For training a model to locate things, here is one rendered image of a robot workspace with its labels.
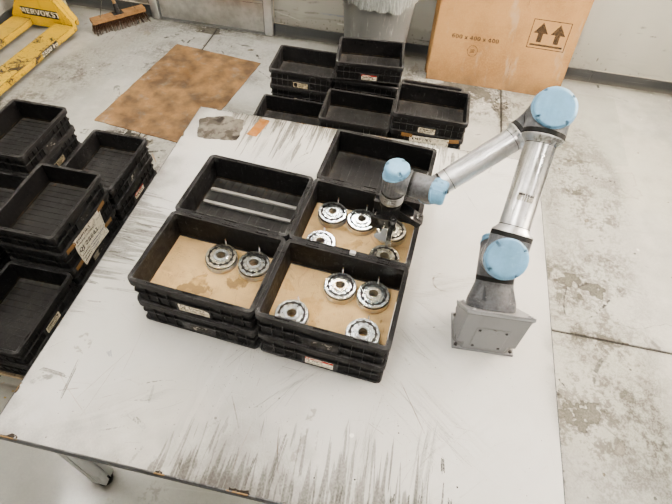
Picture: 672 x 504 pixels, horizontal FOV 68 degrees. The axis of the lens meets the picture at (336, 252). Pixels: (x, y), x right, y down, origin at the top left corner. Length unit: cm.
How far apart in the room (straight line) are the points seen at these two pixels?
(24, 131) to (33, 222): 67
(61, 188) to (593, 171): 315
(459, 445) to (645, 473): 121
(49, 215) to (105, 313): 82
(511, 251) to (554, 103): 40
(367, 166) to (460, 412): 99
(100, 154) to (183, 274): 139
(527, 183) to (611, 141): 265
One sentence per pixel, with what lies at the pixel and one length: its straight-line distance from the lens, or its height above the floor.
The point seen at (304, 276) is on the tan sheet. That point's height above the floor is 83.
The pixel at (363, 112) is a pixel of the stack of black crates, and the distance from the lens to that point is 307.
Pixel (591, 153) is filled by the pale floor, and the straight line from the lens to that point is 390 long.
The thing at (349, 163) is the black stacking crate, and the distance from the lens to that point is 202.
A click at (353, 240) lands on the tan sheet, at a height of 83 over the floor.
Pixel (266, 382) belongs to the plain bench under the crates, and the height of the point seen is 70.
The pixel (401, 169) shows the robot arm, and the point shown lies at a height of 120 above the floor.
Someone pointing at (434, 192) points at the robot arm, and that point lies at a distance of 145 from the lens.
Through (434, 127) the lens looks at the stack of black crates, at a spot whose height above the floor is 54.
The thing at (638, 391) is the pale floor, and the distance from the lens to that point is 279.
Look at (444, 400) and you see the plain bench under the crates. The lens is 161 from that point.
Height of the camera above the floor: 214
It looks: 51 degrees down
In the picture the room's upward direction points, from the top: 4 degrees clockwise
